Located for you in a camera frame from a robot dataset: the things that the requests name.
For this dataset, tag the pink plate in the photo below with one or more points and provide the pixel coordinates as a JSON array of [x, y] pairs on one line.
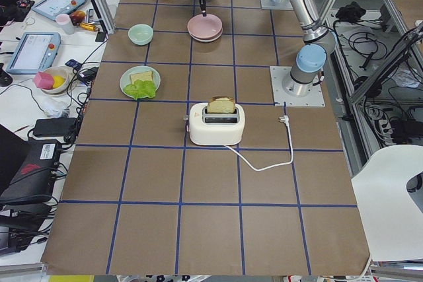
[[204, 27]]

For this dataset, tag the white toaster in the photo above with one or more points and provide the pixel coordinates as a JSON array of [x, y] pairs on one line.
[[209, 129]]

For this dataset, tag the cream white plate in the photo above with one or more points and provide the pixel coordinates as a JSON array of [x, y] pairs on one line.
[[206, 40]]

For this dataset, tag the far teach pendant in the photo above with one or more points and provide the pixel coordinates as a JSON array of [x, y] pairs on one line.
[[52, 8]]

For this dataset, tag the bread slice in toaster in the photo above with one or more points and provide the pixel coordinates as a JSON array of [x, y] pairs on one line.
[[221, 105]]

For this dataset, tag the bowl with toy fruit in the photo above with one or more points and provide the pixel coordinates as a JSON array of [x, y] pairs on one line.
[[54, 80]]

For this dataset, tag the near teach pendant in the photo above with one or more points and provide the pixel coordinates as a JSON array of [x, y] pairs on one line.
[[35, 52]]

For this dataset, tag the green bowl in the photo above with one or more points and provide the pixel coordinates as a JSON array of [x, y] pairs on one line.
[[140, 34]]

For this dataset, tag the white chair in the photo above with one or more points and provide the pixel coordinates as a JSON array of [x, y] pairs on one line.
[[392, 221]]

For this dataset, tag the green plate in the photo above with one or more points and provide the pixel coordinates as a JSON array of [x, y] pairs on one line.
[[125, 78]]

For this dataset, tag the green lettuce leaf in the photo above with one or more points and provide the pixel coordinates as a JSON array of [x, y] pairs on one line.
[[141, 89]]

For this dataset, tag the bread slice on plate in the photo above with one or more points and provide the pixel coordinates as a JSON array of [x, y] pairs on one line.
[[143, 76]]

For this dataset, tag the pink cup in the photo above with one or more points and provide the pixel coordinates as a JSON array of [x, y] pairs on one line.
[[65, 23]]

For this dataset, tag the black laptop bag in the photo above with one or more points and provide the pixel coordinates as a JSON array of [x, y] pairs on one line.
[[27, 169]]

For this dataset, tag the teach pendant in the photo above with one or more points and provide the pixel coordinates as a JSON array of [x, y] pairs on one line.
[[35, 52], [52, 8]]

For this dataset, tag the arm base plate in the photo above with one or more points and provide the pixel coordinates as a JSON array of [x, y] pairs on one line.
[[287, 92], [283, 5]]

